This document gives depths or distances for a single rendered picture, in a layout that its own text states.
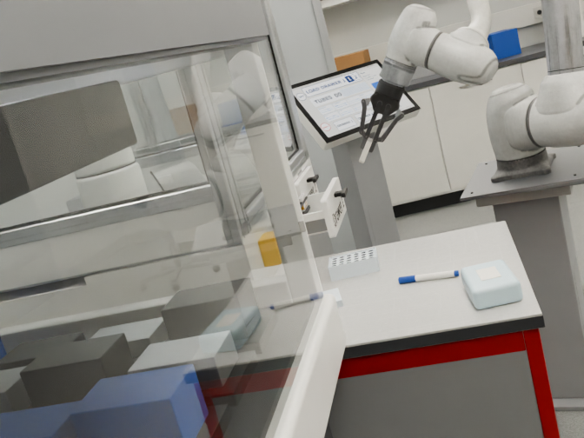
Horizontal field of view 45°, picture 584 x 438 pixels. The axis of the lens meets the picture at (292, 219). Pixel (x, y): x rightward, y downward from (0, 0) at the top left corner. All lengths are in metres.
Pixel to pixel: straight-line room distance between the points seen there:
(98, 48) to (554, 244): 1.92
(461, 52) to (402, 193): 3.22
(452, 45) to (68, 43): 1.45
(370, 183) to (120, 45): 2.44
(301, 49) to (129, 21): 3.01
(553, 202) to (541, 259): 0.19
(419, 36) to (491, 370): 0.90
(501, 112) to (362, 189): 0.90
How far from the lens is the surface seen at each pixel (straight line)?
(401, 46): 1.94
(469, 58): 1.89
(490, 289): 1.43
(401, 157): 5.01
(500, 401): 1.48
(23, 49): 0.50
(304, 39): 3.65
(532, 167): 2.31
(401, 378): 1.46
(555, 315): 2.45
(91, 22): 0.60
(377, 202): 3.04
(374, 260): 1.77
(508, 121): 2.26
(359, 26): 5.63
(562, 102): 2.16
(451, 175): 5.07
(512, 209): 2.33
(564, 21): 2.19
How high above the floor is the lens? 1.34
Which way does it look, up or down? 13 degrees down
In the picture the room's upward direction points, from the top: 15 degrees counter-clockwise
